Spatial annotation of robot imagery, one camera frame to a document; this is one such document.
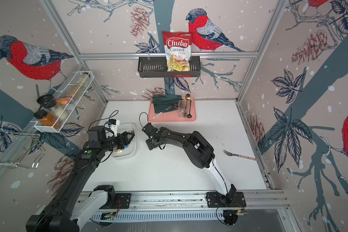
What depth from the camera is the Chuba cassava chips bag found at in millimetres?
832

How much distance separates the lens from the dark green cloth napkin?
1.17 metres

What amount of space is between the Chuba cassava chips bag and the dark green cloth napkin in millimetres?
360
